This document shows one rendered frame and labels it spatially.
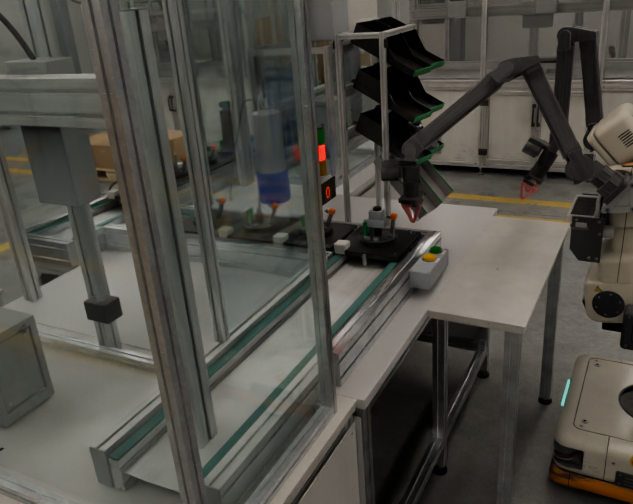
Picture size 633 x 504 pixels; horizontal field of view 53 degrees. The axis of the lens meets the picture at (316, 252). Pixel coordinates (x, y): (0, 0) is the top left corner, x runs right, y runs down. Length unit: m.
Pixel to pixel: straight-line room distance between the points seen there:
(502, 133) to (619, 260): 4.05
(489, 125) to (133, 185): 5.59
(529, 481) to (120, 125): 2.23
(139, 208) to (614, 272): 1.82
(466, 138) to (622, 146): 4.23
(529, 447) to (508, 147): 3.92
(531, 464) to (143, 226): 2.19
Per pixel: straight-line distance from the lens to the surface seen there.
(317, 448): 1.51
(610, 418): 2.65
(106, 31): 0.86
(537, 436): 2.95
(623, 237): 2.40
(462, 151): 6.45
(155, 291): 0.94
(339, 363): 1.65
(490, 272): 2.30
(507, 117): 6.27
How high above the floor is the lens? 1.83
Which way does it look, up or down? 23 degrees down
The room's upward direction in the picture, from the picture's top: 5 degrees counter-clockwise
